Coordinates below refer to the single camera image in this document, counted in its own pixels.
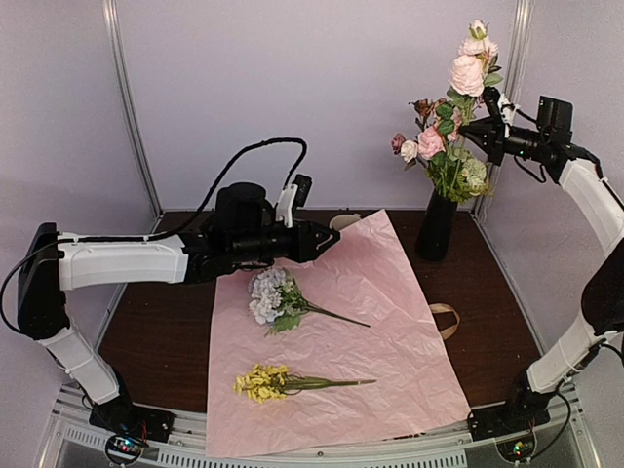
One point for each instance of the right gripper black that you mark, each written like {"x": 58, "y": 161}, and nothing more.
{"x": 494, "y": 130}

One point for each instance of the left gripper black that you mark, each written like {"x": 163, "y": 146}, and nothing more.
{"x": 304, "y": 250}

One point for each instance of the green fern white flower bunch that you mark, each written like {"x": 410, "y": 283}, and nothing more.
{"x": 458, "y": 175}

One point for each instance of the pink peony flower stem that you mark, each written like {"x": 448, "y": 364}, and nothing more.
{"x": 434, "y": 138}

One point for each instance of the pink wrapping paper sheet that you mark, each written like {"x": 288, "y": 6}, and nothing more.
{"x": 379, "y": 344}

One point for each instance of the orange brown flower stem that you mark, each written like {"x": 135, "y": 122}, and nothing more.
{"x": 424, "y": 109}

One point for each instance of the black cylindrical vase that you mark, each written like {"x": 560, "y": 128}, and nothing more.
{"x": 433, "y": 239}

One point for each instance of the tan satin ribbon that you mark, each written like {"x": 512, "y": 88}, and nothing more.
{"x": 450, "y": 325}

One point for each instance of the yellow small flower bunch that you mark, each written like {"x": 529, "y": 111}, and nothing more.
{"x": 267, "y": 383}

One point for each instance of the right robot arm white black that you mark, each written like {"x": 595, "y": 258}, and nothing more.
{"x": 578, "y": 173}

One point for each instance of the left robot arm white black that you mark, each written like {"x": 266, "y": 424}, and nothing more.
{"x": 244, "y": 229}

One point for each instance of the beige floral mug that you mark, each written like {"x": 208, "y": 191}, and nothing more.
{"x": 342, "y": 221}

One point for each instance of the blue hydrangea flower bunch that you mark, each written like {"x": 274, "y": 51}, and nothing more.
{"x": 277, "y": 302}

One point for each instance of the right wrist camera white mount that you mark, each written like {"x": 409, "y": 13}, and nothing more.
{"x": 499, "y": 106}

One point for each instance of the right aluminium frame post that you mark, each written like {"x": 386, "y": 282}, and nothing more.
{"x": 513, "y": 84}

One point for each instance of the aluminium frame post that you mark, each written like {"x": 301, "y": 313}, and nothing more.
{"x": 112, "y": 23}
{"x": 513, "y": 84}

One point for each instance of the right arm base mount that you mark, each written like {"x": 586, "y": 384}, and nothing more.
{"x": 507, "y": 424}

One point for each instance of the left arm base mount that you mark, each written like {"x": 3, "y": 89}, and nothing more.
{"x": 132, "y": 427}

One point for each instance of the left aluminium frame post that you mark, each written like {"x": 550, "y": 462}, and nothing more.
{"x": 112, "y": 23}

